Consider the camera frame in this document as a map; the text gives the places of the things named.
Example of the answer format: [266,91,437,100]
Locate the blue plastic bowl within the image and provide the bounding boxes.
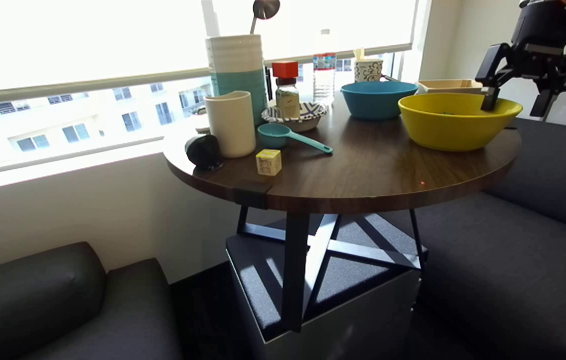
[341,80,422,124]

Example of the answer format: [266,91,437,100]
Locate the black round object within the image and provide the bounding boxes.
[185,131,227,170]

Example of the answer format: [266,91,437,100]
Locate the patterned paper cup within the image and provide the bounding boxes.
[353,45,386,84]

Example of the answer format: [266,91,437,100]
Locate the yellow cube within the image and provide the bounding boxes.
[255,148,285,177]

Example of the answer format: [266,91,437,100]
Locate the white and teal canister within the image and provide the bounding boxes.
[205,34,269,128]

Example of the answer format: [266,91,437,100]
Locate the metal ladle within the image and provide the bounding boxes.
[249,0,283,36]

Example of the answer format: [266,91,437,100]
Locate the dark grey sofa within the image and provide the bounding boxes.
[414,118,566,360]

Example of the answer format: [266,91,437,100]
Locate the glass jar with red lid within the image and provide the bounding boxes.
[270,58,304,120]

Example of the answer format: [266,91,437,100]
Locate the patterned shallow dish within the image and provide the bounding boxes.
[261,100,330,134]

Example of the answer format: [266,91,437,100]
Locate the yellow plastic bowl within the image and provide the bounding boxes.
[396,90,526,153]

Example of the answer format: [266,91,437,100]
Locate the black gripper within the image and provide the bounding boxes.
[475,0,566,120]

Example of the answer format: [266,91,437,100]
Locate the black metal table frame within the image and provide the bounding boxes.
[235,204,428,333]

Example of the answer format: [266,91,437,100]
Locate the teal measuring scoop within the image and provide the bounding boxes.
[257,122,336,157]

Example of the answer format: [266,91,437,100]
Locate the white roller blind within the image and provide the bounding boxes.
[0,0,212,107]
[210,0,425,68]

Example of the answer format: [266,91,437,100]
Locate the clear plastic bottle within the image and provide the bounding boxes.
[312,52,338,107]

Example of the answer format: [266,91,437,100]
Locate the light wooden box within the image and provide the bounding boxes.
[418,78,487,95]

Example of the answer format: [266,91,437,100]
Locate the cream cylindrical cup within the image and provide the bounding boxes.
[205,90,259,159]

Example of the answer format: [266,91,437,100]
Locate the black leather armchair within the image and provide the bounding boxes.
[0,240,185,360]

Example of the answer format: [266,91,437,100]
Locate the grey ottoman box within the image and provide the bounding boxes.
[222,211,425,360]

